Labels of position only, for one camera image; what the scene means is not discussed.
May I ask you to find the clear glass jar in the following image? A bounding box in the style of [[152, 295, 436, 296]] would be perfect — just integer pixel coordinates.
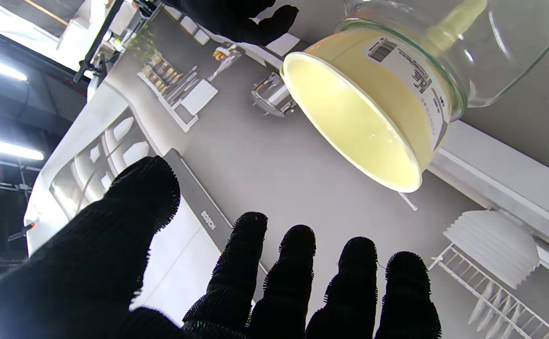
[[336, 0, 549, 124]]

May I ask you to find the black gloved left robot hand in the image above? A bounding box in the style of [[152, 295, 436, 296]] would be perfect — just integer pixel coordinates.
[[0, 156, 442, 339]]

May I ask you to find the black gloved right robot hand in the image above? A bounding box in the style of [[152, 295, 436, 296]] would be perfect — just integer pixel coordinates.
[[161, 0, 299, 46]]

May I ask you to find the cream plastic funnel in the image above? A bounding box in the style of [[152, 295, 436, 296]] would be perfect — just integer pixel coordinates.
[[280, 0, 487, 194]]

